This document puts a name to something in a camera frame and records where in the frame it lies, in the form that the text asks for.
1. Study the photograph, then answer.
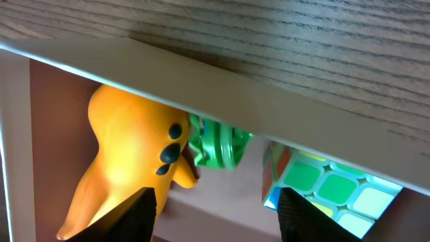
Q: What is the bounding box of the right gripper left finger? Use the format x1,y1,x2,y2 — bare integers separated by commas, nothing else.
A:
67,188,157,242

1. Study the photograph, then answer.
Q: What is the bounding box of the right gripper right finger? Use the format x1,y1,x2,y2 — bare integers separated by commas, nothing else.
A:
277,188,361,242

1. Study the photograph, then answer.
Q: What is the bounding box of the colourful puzzle cube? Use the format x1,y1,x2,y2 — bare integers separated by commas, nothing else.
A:
262,141,402,239

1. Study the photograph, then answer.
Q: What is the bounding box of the orange dinosaur toy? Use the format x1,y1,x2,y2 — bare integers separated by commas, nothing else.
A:
56,85,198,240

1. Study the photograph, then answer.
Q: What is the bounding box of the white box pink interior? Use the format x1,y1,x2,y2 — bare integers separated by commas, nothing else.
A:
1,38,429,241

